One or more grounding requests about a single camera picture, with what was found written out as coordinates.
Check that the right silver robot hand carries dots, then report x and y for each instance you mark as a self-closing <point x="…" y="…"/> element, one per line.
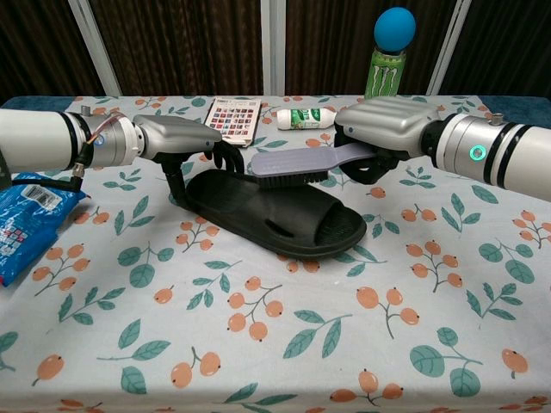
<point x="379" y="125"/>

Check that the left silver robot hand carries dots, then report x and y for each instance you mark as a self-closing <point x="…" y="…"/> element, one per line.
<point x="176" y="137"/>

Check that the grey scrub brush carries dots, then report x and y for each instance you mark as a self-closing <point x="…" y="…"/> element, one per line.
<point x="292" y="165"/>

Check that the black rubber slide sandal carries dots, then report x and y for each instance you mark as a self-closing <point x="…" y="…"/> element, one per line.
<point x="275" y="215"/>

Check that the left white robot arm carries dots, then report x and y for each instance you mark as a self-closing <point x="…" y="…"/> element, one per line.
<point x="56" y="137"/>

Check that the green energy drink can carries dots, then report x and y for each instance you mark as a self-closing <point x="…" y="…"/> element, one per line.
<point x="384" y="73"/>

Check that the white card box colourful squares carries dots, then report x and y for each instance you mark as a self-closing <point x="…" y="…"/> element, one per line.
<point x="232" y="118"/>

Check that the white plastic bottle green label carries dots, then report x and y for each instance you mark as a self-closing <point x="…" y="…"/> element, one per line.
<point x="303" y="118"/>

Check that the blue ball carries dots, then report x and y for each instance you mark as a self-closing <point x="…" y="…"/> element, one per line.
<point x="394" y="26"/>

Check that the blue plastic snack bag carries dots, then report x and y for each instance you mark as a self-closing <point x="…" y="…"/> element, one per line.
<point x="26" y="219"/>

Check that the floral patterned tablecloth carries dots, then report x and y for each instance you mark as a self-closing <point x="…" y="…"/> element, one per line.
<point x="275" y="310"/>

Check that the white vertical frame post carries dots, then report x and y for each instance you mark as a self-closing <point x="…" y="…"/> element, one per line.
<point x="95" y="43"/>
<point x="274" y="43"/>
<point x="450" y="43"/>

